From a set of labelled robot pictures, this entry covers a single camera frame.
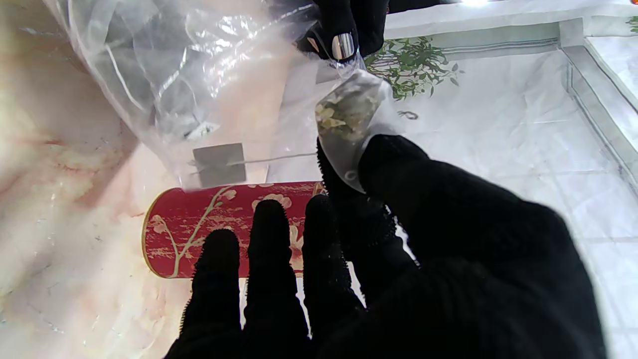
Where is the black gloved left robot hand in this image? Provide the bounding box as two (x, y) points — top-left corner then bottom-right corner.
(297, 0), (389, 61)

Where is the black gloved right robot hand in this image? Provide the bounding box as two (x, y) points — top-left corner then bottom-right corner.
(164, 135), (609, 359)

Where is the mesh tea bag with tag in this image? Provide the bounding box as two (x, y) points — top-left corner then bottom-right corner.
(193, 70), (399, 193)

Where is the clear plastic bag of teabags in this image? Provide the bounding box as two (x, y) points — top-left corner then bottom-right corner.
(45, 0), (379, 190)

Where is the red floral tea canister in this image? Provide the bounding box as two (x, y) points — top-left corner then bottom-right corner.
(142, 181), (327, 279)

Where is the green leafy plant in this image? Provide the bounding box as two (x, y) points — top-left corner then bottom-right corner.
(364, 36), (464, 100)

